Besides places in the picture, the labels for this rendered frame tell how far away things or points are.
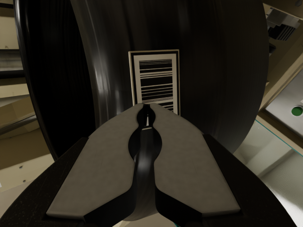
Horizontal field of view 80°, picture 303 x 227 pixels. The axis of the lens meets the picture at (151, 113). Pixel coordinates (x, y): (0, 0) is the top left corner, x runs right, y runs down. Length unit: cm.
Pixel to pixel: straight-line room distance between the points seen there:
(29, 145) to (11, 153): 6
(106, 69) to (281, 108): 71
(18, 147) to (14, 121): 10
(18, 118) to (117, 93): 71
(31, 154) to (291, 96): 96
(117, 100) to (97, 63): 4
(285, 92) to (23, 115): 96
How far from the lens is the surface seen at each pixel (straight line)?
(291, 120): 81
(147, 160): 18
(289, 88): 79
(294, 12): 45
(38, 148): 86
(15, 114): 87
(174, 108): 15
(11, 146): 88
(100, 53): 17
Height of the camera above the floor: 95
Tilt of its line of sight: 38 degrees up
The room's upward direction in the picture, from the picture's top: 157 degrees counter-clockwise
